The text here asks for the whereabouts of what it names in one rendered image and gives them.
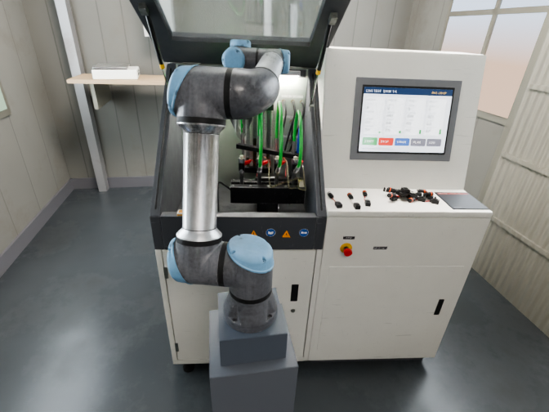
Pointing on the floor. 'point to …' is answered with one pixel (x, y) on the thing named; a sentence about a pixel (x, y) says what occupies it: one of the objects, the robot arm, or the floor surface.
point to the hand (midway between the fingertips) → (241, 136)
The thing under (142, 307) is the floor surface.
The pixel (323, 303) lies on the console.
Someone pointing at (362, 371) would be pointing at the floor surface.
